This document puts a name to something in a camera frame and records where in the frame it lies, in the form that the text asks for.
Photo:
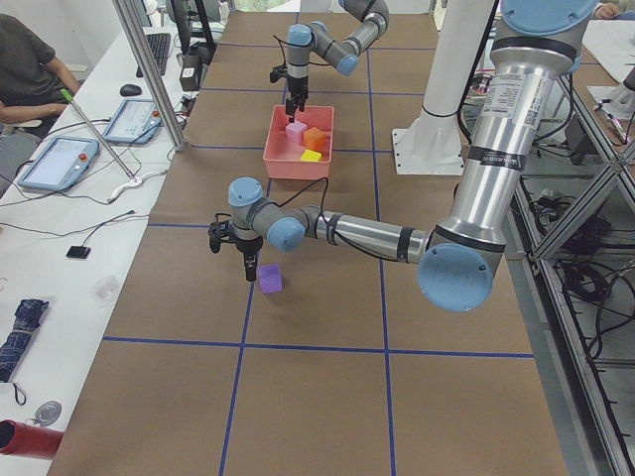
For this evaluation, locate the red cylinder bottle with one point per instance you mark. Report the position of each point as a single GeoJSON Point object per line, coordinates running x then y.
{"type": "Point", "coordinates": [21, 439]}

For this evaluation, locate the black box with label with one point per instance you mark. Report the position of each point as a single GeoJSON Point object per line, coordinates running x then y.
{"type": "Point", "coordinates": [190, 74]}

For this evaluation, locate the small black square device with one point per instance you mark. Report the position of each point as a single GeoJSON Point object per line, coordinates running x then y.
{"type": "Point", "coordinates": [78, 252]}

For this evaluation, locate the near teach pendant tablet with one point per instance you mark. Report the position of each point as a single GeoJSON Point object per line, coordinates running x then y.
{"type": "Point", "coordinates": [60, 164]}

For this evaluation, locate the round metal disc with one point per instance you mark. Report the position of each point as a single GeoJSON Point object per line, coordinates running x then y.
{"type": "Point", "coordinates": [47, 413]}

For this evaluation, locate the folded blue umbrella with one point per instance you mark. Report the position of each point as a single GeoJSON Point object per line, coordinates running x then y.
{"type": "Point", "coordinates": [27, 320]}

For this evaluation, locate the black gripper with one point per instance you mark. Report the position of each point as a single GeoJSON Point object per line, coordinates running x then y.
{"type": "Point", "coordinates": [247, 245]}
{"type": "Point", "coordinates": [298, 87]}

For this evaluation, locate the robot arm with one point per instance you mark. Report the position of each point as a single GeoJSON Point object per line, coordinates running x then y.
{"type": "Point", "coordinates": [303, 40]}
{"type": "Point", "coordinates": [492, 75]}

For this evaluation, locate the aluminium frame post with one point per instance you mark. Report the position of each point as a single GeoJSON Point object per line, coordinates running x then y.
{"type": "Point", "coordinates": [142, 53]}

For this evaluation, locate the teach pendant tablet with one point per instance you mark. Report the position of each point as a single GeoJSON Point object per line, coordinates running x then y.
{"type": "Point", "coordinates": [60, 164]}
{"type": "Point", "coordinates": [135, 122]}

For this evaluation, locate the metal rod green tip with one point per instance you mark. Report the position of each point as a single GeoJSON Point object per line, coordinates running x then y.
{"type": "Point", "coordinates": [74, 105]}

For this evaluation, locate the pink foam block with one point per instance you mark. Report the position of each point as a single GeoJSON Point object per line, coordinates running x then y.
{"type": "Point", "coordinates": [295, 132]}

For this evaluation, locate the black computer mouse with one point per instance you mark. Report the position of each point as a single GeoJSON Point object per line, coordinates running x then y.
{"type": "Point", "coordinates": [130, 90]}

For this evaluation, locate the aluminium frame rail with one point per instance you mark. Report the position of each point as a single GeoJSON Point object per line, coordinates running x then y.
{"type": "Point", "coordinates": [571, 250]}

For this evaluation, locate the purple foam block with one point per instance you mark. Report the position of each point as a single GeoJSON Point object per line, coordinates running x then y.
{"type": "Point", "coordinates": [270, 279]}

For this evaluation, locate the orange foam block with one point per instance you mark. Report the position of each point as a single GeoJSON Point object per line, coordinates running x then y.
{"type": "Point", "coordinates": [315, 139]}

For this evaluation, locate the seated person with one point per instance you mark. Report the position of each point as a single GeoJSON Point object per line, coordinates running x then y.
{"type": "Point", "coordinates": [33, 78]}

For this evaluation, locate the black keyboard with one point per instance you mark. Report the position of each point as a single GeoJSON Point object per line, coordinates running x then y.
{"type": "Point", "coordinates": [160, 46]}

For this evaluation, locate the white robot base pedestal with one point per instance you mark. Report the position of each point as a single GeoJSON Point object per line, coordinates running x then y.
{"type": "Point", "coordinates": [431, 146]}

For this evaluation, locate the pink plastic bin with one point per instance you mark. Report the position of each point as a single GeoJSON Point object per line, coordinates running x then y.
{"type": "Point", "coordinates": [301, 149]}

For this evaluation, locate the yellow foam block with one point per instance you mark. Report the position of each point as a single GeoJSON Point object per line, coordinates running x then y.
{"type": "Point", "coordinates": [311, 156]}

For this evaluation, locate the far teach pendant tablet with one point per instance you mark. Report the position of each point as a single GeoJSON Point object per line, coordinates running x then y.
{"type": "Point", "coordinates": [135, 122]}

